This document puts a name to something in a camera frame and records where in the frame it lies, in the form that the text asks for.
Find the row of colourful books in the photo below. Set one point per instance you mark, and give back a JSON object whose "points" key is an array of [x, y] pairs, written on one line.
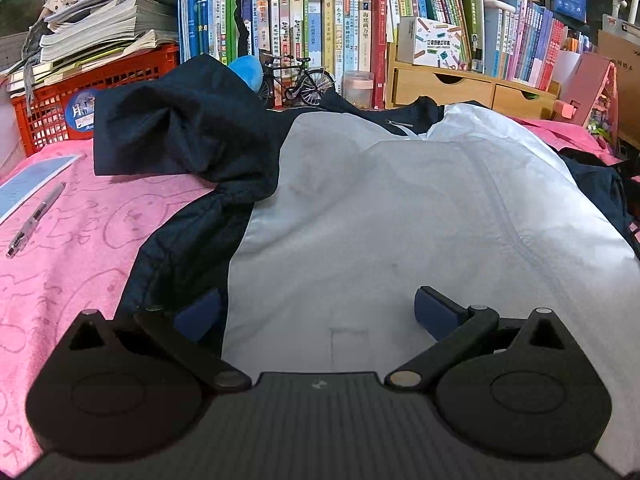
{"points": [[320, 25]]}

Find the white printed box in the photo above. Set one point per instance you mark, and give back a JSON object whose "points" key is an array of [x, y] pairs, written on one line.
{"points": [[432, 42]]}

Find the red cardboard box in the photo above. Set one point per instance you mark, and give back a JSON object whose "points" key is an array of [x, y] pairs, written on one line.
{"points": [[125, 72]]}

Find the translucent plastic box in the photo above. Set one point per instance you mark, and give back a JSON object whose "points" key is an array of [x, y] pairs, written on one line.
{"points": [[9, 130]]}

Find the navy and white jacket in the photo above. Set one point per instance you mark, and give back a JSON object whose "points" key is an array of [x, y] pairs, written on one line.
{"points": [[375, 210]]}

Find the small blue plush toy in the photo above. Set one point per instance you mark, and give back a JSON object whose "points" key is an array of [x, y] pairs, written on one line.
{"points": [[247, 71]]}

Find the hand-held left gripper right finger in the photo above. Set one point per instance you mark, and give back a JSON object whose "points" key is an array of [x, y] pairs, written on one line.
{"points": [[436, 312]]}

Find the stack of papers and booklets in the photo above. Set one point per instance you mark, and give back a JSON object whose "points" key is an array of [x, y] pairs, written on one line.
{"points": [[105, 25]]}

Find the pink toy house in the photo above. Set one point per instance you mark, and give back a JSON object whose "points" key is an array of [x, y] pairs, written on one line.
{"points": [[590, 90]]}

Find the wooden drawer organizer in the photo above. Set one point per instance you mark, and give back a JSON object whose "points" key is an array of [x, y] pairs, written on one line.
{"points": [[445, 91]]}

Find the silver pen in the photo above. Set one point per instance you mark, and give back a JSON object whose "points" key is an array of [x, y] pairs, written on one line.
{"points": [[35, 222]]}

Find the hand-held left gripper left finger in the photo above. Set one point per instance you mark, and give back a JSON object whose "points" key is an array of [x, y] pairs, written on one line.
{"points": [[200, 316]]}

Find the miniature black bicycle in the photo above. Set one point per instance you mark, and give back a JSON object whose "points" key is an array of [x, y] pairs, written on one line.
{"points": [[300, 85]]}

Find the pink blanket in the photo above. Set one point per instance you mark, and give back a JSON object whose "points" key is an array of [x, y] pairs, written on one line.
{"points": [[75, 265]]}

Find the clear plastic cup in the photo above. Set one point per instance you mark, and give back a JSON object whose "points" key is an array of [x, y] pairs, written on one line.
{"points": [[358, 91]]}

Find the brown cardboard box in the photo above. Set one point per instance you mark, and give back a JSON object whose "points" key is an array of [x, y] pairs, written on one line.
{"points": [[625, 70]]}

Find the light blue paper sheet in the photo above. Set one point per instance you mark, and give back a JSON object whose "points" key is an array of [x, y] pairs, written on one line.
{"points": [[30, 180]]}

